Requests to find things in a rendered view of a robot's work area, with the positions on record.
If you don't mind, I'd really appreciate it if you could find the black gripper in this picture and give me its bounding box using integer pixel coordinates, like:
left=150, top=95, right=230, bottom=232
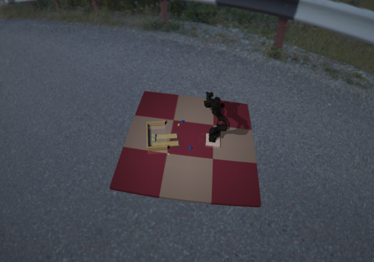
left=206, top=92, right=214, bottom=108

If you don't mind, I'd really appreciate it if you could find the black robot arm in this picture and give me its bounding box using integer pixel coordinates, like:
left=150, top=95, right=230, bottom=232
left=204, top=97, right=228, bottom=143

